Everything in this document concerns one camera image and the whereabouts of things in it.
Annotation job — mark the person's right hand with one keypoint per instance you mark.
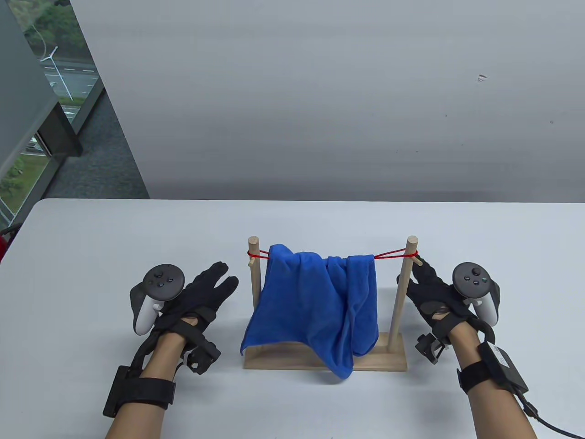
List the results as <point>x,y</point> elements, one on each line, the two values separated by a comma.
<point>434,297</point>

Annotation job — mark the person's left hand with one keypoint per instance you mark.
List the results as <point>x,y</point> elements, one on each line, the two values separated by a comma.
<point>196,297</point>

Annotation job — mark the wooden rack with posts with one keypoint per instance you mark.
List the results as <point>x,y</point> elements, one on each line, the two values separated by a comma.
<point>393,352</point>

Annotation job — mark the blue towel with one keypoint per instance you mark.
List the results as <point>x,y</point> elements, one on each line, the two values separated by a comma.
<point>311,302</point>

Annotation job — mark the person's left forearm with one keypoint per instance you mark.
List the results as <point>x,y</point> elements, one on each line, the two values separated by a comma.
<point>146,388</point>

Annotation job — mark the person's right forearm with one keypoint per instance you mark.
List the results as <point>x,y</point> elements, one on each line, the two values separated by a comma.
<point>489,388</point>

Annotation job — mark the black and white controller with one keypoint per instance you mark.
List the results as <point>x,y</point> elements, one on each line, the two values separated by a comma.
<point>475,281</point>
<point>157,283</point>

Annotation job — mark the red object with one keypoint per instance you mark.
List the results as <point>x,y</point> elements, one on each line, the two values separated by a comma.
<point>3,249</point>

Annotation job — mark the glass window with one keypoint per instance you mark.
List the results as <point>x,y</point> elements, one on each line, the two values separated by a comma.
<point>55,55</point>

